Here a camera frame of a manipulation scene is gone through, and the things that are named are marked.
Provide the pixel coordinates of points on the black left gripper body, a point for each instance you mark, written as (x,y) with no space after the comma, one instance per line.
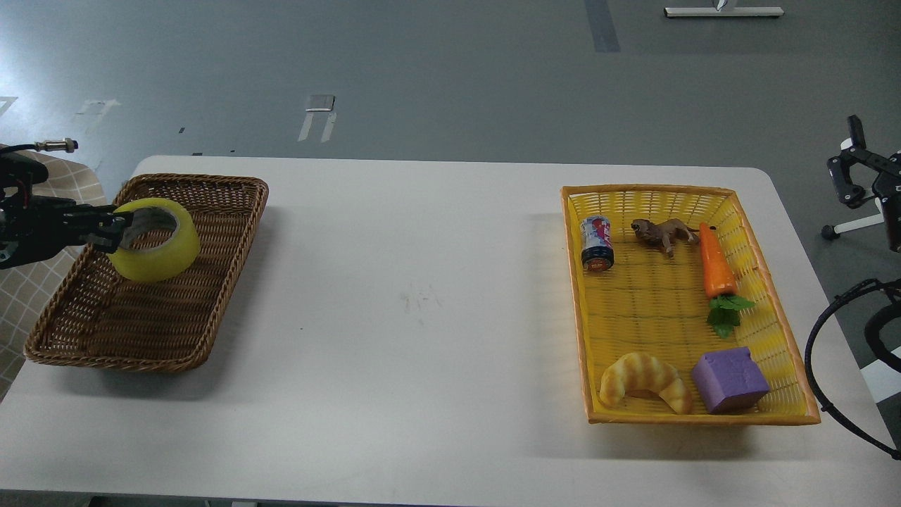
(39,231)

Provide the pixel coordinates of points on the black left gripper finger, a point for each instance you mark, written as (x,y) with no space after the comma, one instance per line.
(101,216)
(106,239)

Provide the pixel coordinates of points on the yellow tape roll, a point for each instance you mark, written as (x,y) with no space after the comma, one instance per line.
(162,261)

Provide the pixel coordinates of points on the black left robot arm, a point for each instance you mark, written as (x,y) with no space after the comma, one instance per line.
(19,174)

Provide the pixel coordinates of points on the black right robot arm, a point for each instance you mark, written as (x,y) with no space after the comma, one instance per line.
(884,188)

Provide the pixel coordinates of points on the beige checkered cloth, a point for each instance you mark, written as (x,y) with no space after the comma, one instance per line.
(25,290)

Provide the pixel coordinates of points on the brown wicker basket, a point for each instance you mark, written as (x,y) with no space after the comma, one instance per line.
(97,318)

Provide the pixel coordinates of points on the small drink can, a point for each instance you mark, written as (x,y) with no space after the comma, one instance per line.
(597,254)

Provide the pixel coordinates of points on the toy croissant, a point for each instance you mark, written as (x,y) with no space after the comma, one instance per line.
(638,371)

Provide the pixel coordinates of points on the yellow plastic basket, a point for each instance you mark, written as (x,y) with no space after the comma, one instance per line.
(652,304)

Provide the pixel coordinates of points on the white stand base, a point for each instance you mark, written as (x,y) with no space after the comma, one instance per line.
(724,9)

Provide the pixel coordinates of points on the orange toy carrot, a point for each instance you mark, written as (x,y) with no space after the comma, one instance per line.
(720,286)

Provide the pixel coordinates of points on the purple foam block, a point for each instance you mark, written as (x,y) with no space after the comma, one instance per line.
(729,380)

